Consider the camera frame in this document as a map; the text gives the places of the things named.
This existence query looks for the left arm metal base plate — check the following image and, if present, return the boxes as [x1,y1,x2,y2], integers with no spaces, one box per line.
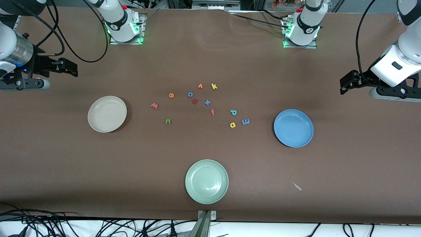
[282,18,318,49]

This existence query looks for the black cable on table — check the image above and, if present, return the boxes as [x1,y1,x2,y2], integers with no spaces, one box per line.
[228,10,290,30]

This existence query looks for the aluminium background frame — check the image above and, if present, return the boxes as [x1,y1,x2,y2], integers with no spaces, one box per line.
[166,0,263,11]

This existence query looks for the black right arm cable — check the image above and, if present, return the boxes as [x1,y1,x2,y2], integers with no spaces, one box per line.
[35,0,110,63]

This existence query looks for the green round plate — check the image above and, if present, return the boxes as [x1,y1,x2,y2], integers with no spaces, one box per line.
[185,159,229,205]

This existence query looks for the black floor cables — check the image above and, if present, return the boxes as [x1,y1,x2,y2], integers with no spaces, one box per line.
[304,223,375,237]

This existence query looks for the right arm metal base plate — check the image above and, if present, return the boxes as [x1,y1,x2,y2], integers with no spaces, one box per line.
[110,14,146,45]

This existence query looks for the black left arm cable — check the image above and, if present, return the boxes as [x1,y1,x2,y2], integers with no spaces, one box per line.
[356,0,379,79]

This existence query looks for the beige round plate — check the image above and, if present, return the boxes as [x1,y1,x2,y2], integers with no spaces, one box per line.
[87,96,128,133]

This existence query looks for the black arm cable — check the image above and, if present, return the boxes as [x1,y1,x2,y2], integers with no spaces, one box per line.
[356,0,379,79]
[35,0,110,63]

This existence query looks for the metal table edge bracket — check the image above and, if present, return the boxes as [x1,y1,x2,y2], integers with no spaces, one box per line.
[197,210,217,237]

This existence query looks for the orange background object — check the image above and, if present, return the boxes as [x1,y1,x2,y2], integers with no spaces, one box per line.
[271,0,296,8]

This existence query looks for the blue round plate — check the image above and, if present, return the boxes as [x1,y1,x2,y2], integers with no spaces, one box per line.
[274,109,314,148]

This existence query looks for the black floor cable bundle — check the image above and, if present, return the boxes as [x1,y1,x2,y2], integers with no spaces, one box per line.
[0,203,198,237]

